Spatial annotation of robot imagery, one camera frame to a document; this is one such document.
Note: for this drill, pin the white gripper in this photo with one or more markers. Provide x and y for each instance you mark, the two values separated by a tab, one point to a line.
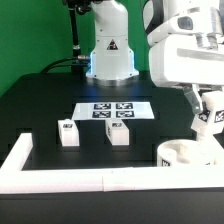
185	49

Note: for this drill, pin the white round stool seat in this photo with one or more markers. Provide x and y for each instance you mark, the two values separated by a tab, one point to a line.
182	152

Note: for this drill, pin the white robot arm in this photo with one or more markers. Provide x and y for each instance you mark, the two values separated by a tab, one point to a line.
112	61

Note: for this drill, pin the white marker tag sheet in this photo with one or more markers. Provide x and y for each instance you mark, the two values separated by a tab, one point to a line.
112	110

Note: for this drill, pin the white U-shaped fence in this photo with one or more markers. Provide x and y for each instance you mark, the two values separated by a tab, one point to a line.
15	179

